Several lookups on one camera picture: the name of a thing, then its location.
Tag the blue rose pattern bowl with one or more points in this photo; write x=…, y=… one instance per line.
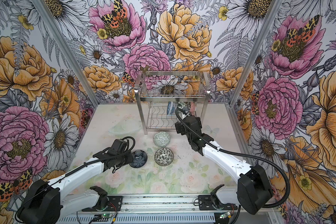
x=171, y=108

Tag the two-tier steel dish rack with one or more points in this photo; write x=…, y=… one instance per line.
x=154, y=89

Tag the white slotted cable duct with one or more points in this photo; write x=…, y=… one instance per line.
x=166, y=218

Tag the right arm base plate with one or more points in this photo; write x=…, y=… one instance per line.
x=209, y=203

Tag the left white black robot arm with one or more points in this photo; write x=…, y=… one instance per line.
x=48, y=201

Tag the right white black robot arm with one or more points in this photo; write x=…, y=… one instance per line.
x=253, y=190

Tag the green leaf pattern bowl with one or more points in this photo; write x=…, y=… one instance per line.
x=184, y=106

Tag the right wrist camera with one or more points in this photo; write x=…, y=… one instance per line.
x=185, y=113

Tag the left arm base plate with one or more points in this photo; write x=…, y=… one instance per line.
x=113, y=203

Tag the pale green geometric bowl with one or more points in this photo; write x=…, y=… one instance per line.
x=161, y=139

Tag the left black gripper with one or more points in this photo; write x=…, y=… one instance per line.
x=129, y=158

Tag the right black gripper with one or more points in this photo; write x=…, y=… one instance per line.
x=180, y=128

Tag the green circuit board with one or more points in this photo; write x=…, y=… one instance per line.
x=103, y=216

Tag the dark blue floral bowl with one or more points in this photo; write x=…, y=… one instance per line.
x=139, y=159

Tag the aluminium mounting rail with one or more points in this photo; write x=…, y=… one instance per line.
x=139, y=204

